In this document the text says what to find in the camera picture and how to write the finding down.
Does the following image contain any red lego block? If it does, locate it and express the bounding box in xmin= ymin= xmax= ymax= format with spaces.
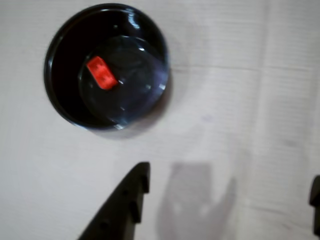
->
xmin=86 ymin=55 xmax=119 ymax=91

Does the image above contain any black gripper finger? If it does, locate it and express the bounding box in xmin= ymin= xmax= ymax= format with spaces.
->
xmin=308 ymin=174 xmax=320 ymax=236
xmin=76 ymin=161 xmax=151 ymax=240

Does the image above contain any black glossy bowl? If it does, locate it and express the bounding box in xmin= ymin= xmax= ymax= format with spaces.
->
xmin=43 ymin=2 xmax=174 ymax=139

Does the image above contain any brown cardboard sheet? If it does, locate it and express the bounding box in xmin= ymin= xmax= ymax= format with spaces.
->
xmin=0 ymin=0 xmax=320 ymax=240

